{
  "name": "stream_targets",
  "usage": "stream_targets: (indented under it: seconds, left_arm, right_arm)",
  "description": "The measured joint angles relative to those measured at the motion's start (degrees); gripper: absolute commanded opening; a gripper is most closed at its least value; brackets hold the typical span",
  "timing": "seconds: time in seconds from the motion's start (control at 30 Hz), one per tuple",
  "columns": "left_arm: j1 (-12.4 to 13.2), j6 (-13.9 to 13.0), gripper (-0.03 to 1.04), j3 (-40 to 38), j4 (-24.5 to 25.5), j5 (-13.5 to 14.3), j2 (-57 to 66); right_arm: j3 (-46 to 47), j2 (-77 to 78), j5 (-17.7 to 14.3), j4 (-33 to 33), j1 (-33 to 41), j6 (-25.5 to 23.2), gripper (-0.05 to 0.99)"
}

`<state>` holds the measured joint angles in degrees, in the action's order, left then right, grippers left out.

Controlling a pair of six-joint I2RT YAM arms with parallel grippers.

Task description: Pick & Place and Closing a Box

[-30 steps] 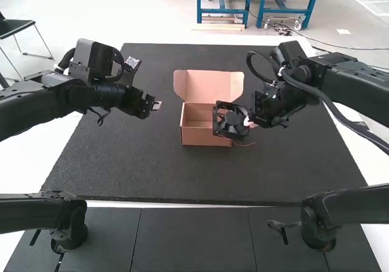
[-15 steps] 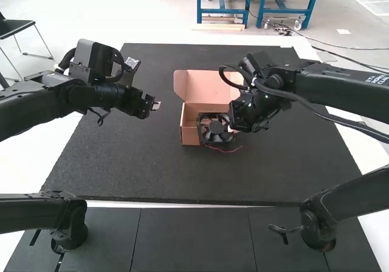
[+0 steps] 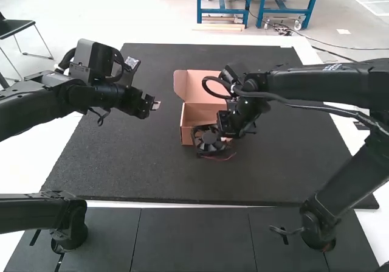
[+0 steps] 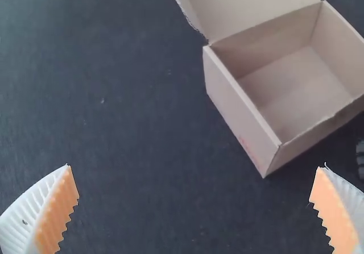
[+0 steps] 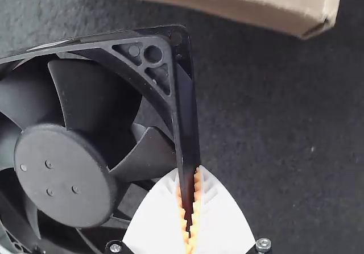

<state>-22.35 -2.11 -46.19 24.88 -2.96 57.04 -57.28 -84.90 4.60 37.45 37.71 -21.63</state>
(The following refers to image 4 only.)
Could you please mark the black square fan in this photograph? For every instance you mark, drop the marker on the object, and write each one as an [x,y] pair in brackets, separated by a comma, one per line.
[361,163]

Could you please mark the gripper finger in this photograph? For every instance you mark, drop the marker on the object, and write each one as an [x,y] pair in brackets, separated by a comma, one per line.
[31,217]
[341,214]

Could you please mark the cardboard box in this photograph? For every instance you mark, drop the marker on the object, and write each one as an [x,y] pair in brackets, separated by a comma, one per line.
[241,109]

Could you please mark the black mat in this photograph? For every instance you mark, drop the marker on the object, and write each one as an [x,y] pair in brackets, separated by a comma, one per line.
[113,95]

